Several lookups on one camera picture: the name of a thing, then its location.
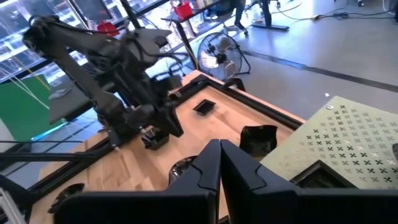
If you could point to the black background table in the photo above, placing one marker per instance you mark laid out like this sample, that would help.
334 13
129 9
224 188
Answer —
187 46

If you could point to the dark grey desk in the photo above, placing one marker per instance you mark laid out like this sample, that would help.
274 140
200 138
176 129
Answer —
68 109

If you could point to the small black clamp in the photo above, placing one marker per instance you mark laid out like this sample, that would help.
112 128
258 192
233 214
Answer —
234 84

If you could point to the glossy round black mini plate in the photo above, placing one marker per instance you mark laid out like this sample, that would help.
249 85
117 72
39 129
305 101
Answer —
182 168

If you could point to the black aluminium table frame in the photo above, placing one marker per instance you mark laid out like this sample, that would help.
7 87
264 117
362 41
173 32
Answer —
248 101

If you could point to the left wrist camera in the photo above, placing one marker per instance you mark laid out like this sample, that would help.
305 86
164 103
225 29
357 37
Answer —
152 39

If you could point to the red plastic bin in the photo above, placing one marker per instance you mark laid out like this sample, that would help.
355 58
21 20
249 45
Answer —
183 10
108 28

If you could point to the green panel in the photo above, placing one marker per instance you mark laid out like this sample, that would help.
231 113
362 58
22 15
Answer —
21 105

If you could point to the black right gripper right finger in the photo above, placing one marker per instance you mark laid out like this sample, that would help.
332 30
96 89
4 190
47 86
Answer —
295 208

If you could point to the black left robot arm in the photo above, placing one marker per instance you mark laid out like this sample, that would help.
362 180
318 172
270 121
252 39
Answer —
77 79

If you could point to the person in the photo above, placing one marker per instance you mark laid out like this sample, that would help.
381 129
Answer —
239 12

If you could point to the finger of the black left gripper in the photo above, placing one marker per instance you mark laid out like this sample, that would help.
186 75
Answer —
144 117
171 121

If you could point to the small square black mini plate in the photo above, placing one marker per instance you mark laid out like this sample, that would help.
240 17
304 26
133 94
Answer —
323 179

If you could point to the green perforated metal riser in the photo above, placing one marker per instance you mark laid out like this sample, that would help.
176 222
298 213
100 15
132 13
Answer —
342 137

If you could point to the flower shaped black mini plate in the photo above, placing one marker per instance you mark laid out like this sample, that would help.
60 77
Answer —
258 141

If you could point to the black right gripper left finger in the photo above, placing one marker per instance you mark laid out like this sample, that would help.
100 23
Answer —
155 208

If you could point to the black stand base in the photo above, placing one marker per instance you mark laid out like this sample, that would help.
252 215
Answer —
270 27

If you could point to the large square black mini plate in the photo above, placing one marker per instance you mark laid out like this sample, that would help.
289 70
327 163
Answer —
66 196

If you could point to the black metal floor fan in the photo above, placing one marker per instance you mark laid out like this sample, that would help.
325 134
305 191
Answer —
220 57

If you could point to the wavy rim square black plate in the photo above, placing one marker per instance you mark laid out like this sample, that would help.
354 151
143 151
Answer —
204 107

